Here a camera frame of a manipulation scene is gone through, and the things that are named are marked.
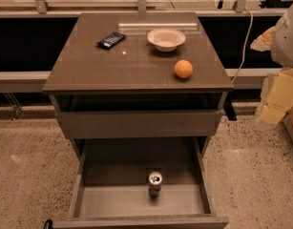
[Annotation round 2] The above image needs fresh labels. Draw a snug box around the silver redbull can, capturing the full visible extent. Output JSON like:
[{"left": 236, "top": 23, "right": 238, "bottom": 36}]
[{"left": 148, "top": 172, "right": 163, "bottom": 198}]

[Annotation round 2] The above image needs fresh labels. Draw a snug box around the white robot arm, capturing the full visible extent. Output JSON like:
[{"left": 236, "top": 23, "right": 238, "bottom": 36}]
[{"left": 271, "top": 3, "right": 293, "bottom": 67}]

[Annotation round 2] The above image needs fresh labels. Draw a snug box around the grey drawer cabinet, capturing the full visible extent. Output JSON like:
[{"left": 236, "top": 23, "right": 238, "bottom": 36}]
[{"left": 41, "top": 11, "right": 235, "bottom": 229}]

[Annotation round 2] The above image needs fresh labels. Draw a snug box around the closed grey top drawer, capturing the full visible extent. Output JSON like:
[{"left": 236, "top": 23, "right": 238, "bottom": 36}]
[{"left": 56, "top": 110, "right": 223, "bottom": 139}]

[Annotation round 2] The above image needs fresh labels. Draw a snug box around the open grey middle drawer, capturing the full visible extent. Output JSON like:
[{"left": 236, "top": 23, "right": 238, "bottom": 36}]
[{"left": 53, "top": 137, "right": 228, "bottom": 229}]

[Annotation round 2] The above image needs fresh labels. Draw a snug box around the orange fruit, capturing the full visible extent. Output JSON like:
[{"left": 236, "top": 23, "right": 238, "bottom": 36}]
[{"left": 174, "top": 60, "right": 193, "bottom": 79}]

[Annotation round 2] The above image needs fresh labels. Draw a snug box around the white paper bowl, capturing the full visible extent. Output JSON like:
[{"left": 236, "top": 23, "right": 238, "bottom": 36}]
[{"left": 147, "top": 29, "right": 186, "bottom": 52}]

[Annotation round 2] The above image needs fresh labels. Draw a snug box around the dark blue snack packet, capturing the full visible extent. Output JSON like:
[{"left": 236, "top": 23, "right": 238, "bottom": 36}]
[{"left": 96, "top": 31, "right": 126, "bottom": 50}]

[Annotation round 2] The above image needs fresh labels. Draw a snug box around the white cable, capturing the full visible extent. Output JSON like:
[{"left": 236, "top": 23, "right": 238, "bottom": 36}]
[{"left": 230, "top": 7, "right": 254, "bottom": 84}]

